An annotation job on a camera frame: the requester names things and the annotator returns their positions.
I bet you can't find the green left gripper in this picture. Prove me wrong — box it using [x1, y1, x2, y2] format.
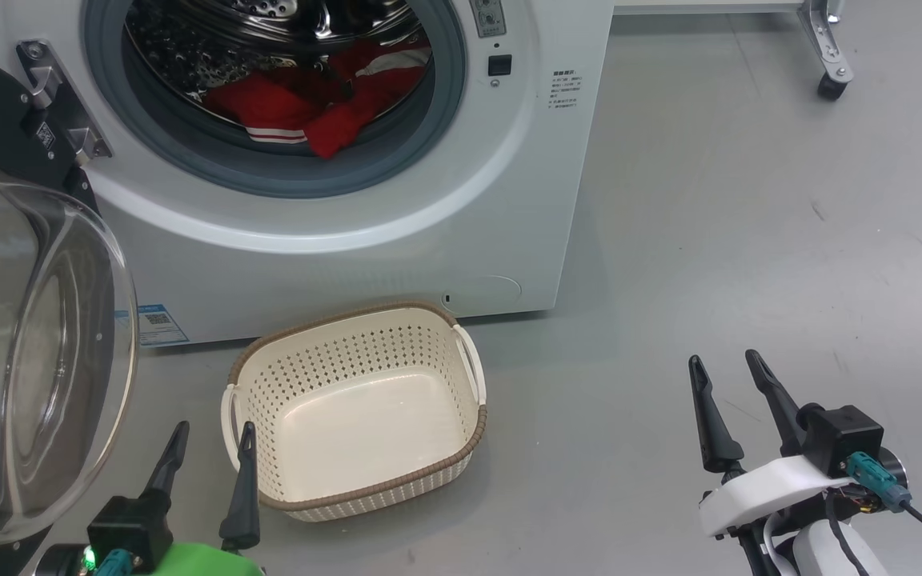
[137, 422, 266, 576]

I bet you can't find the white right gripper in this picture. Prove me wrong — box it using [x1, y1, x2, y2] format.
[688, 350, 854, 576]

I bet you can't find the black round glass washer door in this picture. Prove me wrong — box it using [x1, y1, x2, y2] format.
[0, 36, 140, 576]

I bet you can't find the red white-trimmed garment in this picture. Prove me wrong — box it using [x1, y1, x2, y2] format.
[203, 40, 432, 159]

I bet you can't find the cream perforated laundry basket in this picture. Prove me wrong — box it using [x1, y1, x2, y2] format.
[221, 300, 487, 522]

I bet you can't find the white front-load washing machine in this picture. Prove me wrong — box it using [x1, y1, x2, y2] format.
[0, 0, 615, 346]

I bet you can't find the metal washing machine door hinge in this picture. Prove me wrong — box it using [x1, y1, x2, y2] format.
[16, 40, 114, 167]

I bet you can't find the blue energy label sticker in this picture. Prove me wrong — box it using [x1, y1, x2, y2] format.
[117, 303, 190, 348]

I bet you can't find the white partition panel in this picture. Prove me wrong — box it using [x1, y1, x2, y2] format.
[613, 0, 810, 15]

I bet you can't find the teal plug camera cable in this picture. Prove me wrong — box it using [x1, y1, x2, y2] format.
[95, 550, 138, 576]
[845, 452, 922, 558]

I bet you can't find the metal partition foot bracket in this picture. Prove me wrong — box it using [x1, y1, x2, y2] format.
[797, 0, 856, 83]

